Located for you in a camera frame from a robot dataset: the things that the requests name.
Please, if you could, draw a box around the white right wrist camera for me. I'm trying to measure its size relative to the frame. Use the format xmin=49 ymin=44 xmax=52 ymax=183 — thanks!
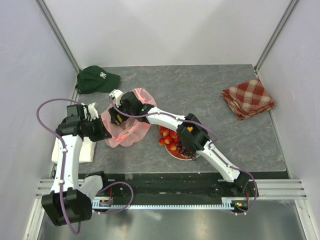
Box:
xmin=109 ymin=89 xmax=124 ymax=107

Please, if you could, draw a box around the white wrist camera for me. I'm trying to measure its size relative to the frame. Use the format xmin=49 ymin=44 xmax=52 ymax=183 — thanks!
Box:
xmin=109 ymin=89 xmax=124 ymax=107
xmin=82 ymin=102 xmax=99 ymax=121

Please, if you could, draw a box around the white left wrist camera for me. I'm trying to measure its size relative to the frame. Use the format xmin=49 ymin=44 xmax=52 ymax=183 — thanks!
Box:
xmin=82 ymin=102 xmax=99 ymax=121

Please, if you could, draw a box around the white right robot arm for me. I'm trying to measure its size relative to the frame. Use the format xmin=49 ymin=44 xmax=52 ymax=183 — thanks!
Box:
xmin=109 ymin=89 xmax=250 ymax=197

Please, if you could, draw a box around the left aluminium corner post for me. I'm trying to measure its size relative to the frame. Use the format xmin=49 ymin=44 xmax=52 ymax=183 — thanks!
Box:
xmin=35 ymin=0 xmax=80 ymax=73

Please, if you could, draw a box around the right aluminium corner post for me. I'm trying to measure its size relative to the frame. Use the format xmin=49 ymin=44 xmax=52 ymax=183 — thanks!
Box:
xmin=253 ymin=0 xmax=300 ymax=76

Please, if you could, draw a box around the red plaid folded cloth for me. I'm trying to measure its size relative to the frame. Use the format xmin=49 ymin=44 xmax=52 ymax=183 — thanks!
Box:
xmin=220 ymin=78 xmax=276 ymax=121

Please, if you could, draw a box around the dark red fake grape bunch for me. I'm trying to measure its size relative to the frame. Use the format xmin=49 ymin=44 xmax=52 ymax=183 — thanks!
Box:
xmin=175 ymin=142 xmax=197 ymax=161

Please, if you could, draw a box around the red and teal floral plate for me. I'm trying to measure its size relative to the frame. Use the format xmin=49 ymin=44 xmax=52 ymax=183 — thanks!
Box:
xmin=164 ymin=144 xmax=193 ymax=161

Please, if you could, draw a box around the aluminium corner post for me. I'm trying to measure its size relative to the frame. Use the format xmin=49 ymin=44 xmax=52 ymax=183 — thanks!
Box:
xmin=35 ymin=0 xmax=80 ymax=73
xmin=253 ymin=0 xmax=300 ymax=76

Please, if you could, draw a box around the red fake cherry bunch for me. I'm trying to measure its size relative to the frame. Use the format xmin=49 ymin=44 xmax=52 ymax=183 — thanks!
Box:
xmin=158 ymin=125 xmax=182 ymax=152

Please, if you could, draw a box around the dark green baseball cap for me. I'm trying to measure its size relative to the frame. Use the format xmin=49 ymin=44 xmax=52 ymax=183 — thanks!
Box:
xmin=75 ymin=65 xmax=121 ymax=95

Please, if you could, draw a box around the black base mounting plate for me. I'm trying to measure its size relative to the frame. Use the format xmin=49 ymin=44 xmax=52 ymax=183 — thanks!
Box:
xmin=92 ymin=171 xmax=259 ymax=200

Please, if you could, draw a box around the white folded towel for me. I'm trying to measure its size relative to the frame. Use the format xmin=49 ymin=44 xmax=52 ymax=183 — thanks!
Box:
xmin=51 ymin=137 xmax=96 ymax=164

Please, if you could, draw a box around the aluminium frame rail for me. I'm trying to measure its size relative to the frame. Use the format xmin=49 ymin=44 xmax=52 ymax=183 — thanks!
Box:
xmin=35 ymin=179 xmax=307 ymax=200

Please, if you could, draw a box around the pink plastic bag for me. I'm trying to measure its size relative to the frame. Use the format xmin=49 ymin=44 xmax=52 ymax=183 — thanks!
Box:
xmin=101 ymin=88 xmax=157 ymax=148

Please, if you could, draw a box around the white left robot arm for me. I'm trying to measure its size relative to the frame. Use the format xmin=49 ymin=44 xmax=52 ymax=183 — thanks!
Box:
xmin=41 ymin=104 xmax=112 ymax=226

